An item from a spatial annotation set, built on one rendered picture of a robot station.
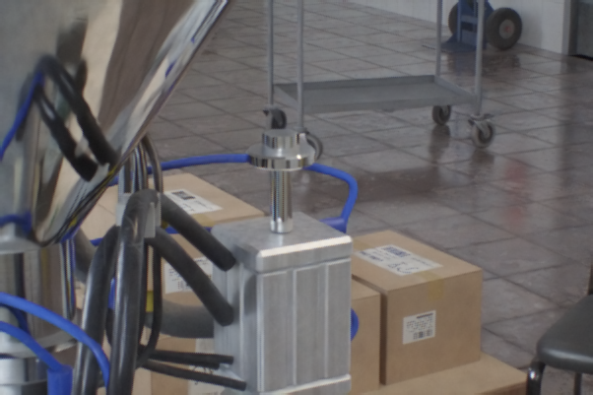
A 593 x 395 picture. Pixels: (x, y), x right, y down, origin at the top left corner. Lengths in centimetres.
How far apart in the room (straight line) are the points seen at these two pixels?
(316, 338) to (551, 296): 418
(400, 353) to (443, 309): 16
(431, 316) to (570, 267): 145
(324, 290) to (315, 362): 3
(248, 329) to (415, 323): 306
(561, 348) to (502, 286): 219
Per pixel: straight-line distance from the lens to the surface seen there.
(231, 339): 65
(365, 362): 362
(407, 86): 696
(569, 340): 273
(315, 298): 63
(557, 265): 512
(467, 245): 529
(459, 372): 379
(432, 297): 370
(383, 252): 388
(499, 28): 911
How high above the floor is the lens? 160
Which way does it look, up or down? 16 degrees down
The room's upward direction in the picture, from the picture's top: straight up
